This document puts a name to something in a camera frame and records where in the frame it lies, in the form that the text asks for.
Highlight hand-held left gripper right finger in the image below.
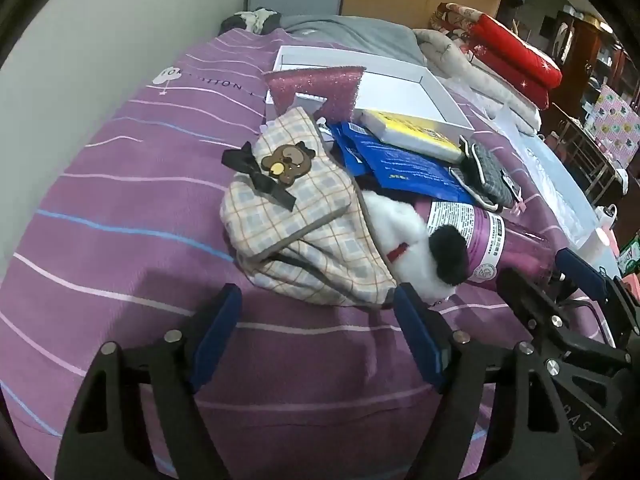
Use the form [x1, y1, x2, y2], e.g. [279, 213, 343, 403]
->
[392, 282, 593, 480]

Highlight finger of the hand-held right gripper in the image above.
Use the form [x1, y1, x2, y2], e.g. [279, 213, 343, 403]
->
[496, 266, 633, 411]
[554, 247, 640, 336]

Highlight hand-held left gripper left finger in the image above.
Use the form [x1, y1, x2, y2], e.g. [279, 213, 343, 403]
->
[54, 282, 243, 480]

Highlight white black plush dog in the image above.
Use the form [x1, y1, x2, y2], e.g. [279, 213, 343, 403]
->
[360, 190, 473, 306]

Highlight dark green plaid pouch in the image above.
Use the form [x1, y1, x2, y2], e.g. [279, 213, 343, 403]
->
[449, 135, 523, 211]

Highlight beige plaid bear pouch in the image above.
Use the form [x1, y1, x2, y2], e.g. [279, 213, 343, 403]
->
[220, 106, 401, 308]

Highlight blue plastic packet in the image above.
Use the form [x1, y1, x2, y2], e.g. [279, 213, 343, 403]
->
[327, 121, 476, 207]

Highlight yellow white book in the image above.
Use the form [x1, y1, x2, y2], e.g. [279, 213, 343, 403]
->
[360, 109, 466, 163]

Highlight white cardboard box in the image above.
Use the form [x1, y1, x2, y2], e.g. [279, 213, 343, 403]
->
[265, 45, 476, 141]

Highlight pink glitter scouring pad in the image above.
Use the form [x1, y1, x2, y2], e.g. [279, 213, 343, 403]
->
[263, 66, 367, 126]

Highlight white paper roll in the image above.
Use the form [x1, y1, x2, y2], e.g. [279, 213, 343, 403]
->
[585, 227, 621, 266]

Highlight green packet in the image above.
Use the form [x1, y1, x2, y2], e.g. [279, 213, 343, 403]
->
[617, 237, 640, 276]

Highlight clear plastic bag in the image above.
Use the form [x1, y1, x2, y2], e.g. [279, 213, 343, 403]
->
[510, 125, 606, 251]

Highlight gold metal rack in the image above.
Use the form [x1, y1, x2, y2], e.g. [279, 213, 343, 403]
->
[542, 115, 626, 201]

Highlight floral patterned box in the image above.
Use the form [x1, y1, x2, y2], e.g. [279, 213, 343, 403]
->
[585, 85, 640, 168]

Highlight purple striped bedsheet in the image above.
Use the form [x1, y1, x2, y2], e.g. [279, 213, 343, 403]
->
[0, 27, 601, 480]

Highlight dark wooden cabinet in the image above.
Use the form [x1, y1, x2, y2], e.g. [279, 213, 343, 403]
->
[552, 7, 616, 91]

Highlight red folded blanket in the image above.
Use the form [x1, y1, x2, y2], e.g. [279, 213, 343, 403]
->
[430, 2, 563, 111]

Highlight beige folded quilt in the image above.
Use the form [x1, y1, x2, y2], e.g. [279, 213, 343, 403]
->
[412, 27, 543, 136]

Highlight grey blanket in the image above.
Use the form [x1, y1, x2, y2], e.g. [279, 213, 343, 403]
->
[280, 14, 426, 66]

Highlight dark and white cloth bundle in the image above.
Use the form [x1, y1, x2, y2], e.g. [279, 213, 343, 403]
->
[220, 7, 283, 36]

